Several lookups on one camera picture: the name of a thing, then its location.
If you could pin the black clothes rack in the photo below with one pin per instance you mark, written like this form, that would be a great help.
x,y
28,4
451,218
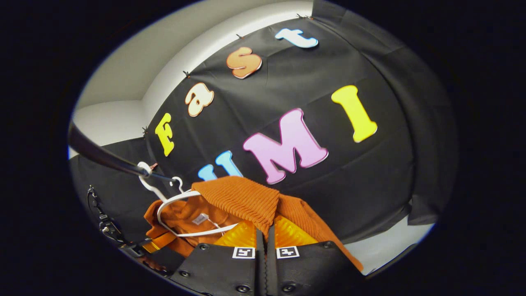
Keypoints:
x,y
102,156

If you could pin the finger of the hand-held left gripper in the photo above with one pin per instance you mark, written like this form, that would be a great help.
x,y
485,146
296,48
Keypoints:
x,y
166,261

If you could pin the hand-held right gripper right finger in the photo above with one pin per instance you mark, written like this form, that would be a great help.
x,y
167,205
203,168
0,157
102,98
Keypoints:
x,y
304,271

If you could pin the white clothes hanger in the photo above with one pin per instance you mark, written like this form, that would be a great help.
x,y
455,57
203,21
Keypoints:
x,y
164,205
150,187

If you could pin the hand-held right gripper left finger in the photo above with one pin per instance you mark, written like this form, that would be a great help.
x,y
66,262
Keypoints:
x,y
222,271

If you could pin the black backdrop cloth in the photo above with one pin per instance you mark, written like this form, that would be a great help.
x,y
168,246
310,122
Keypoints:
x,y
349,185

